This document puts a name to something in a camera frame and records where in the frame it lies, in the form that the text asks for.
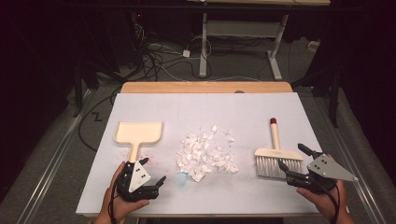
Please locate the wooden table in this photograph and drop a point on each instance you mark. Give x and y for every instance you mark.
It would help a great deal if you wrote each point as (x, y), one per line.
(186, 87)

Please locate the cream plastic dustpan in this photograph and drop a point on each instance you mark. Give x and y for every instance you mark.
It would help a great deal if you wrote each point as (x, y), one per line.
(138, 132)

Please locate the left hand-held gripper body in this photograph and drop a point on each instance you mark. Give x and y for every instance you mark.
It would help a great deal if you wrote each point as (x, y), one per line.
(138, 177)

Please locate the person's left hand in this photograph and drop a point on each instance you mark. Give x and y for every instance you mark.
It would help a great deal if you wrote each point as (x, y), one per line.
(116, 207)

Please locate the metal floor rail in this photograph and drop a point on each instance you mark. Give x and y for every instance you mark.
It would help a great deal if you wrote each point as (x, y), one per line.
(351, 155)
(53, 165)

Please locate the cream brush with red tip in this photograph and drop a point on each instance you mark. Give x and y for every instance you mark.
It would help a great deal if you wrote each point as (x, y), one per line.
(271, 161)

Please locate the person's right hand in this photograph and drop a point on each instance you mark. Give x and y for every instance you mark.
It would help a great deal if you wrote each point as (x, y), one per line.
(328, 203)

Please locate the white power adapter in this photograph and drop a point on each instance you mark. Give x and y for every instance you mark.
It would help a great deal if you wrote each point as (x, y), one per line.
(186, 53)

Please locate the white foam board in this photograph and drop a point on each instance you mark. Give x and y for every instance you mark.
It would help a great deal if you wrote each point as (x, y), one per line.
(202, 109)

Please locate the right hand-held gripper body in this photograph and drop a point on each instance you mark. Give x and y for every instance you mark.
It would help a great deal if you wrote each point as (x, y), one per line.
(327, 169)

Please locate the white metal desk frame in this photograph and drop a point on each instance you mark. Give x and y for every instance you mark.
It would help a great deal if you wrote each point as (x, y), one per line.
(239, 28)

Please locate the pile of white paper scraps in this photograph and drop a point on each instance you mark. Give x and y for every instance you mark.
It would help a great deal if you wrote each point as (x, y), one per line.
(196, 155)

